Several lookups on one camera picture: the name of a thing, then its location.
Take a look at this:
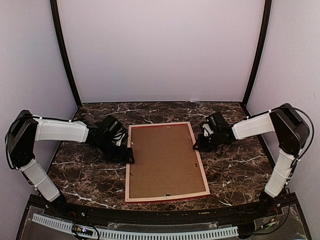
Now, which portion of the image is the red wooden picture frame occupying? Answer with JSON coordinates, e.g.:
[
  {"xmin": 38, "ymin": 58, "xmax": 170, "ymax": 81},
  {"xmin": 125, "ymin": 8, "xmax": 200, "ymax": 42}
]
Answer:
[{"xmin": 124, "ymin": 121, "xmax": 211, "ymax": 204}]

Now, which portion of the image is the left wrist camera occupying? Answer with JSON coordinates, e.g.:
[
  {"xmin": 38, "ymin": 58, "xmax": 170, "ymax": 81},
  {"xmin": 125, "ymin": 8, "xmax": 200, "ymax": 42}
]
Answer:
[{"xmin": 101, "ymin": 115, "xmax": 128, "ymax": 146}]

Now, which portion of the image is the left black corner post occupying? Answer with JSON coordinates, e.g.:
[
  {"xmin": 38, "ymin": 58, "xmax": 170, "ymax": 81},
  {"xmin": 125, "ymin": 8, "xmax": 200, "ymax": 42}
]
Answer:
[{"xmin": 49, "ymin": 0, "xmax": 82, "ymax": 108}]

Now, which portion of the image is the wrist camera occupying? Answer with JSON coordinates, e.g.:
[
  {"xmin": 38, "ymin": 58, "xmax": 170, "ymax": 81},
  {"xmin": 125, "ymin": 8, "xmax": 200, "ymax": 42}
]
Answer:
[
  {"xmin": 101, "ymin": 115, "xmax": 128, "ymax": 146},
  {"xmin": 201, "ymin": 112, "xmax": 228, "ymax": 137}
]

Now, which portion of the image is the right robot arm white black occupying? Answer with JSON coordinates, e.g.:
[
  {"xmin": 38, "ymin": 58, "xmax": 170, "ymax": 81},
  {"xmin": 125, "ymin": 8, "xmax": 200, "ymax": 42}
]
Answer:
[{"xmin": 193, "ymin": 103, "xmax": 314, "ymax": 217}]

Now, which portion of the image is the right black corner post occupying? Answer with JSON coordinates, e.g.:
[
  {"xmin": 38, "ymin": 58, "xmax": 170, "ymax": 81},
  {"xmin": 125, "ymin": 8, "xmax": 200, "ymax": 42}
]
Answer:
[{"xmin": 242, "ymin": 0, "xmax": 272, "ymax": 106}]

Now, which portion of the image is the black corner post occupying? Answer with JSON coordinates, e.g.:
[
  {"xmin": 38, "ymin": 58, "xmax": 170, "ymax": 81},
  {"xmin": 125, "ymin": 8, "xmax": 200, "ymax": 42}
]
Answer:
[
  {"xmin": 49, "ymin": 0, "xmax": 82, "ymax": 108},
  {"xmin": 242, "ymin": 0, "xmax": 272, "ymax": 106}
]

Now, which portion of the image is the white slotted cable duct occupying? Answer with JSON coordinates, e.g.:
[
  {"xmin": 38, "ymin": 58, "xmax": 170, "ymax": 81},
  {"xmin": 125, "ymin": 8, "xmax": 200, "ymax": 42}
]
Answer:
[{"xmin": 31, "ymin": 213, "xmax": 239, "ymax": 240}]

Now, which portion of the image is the black front rail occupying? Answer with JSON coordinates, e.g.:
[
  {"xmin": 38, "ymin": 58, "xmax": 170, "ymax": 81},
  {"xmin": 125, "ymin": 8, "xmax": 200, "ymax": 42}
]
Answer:
[{"xmin": 29, "ymin": 194, "xmax": 296, "ymax": 227}]

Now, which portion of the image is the brown frame backing board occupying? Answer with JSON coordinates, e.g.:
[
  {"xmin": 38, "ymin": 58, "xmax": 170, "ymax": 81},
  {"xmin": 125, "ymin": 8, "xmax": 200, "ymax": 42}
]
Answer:
[{"xmin": 128, "ymin": 123, "xmax": 207, "ymax": 198}]

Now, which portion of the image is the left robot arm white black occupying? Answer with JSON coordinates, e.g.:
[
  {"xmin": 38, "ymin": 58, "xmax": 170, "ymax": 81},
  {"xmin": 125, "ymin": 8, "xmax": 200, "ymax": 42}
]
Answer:
[{"xmin": 4, "ymin": 109, "xmax": 135, "ymax": 218}]

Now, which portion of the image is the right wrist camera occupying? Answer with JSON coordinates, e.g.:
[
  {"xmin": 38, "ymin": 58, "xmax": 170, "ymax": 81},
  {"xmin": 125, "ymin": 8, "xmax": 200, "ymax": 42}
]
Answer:
[{"xmin": 201, "ymin": 112, "xmax": 228, "ymax": 137}]

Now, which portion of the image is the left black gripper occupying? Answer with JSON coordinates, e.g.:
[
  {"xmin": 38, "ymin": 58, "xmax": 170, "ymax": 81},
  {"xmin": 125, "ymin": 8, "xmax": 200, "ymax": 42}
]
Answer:
[{"xmin": 94, "ymin": 137, "xmax": 135, "ymax": 164}]

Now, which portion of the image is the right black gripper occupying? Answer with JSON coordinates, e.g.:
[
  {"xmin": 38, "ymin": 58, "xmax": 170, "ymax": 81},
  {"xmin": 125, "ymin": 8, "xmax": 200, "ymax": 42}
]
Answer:
[{"xmin": 193, "ymin": 131, "xmax": 222, "ymax": 153}]

